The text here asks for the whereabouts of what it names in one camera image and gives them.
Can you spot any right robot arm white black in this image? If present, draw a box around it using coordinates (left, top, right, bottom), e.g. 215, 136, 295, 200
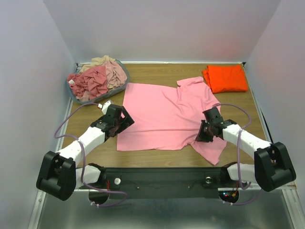
196, 106, 296, 192

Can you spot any dark pink crumpled shirt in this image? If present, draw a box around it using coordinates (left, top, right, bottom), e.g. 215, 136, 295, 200
67, 65, 108, 102

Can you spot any pale pink crumpled shirt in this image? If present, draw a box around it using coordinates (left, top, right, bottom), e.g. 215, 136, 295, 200
103, 60, 127, 91

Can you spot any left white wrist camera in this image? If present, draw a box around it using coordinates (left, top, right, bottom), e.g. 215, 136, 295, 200
97, 100, 113, 115

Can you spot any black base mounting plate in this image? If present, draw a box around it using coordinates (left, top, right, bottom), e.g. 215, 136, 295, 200
93, 167, 237, 199

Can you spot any light pink t shirt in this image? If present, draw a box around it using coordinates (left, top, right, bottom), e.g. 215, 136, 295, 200
116, 77, 226, 165

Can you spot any folded orange t shirt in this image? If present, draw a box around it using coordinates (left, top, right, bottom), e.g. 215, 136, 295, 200
202, 64, 248, 94

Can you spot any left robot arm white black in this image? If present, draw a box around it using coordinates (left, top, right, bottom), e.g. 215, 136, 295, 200
36, 101, 134, 201

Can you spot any beige crumpled shirt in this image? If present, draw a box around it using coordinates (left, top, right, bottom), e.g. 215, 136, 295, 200
79, 55, 116, 73

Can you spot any grey laundry basket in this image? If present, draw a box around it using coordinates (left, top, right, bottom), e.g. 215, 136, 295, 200
65, 58, 130, 104

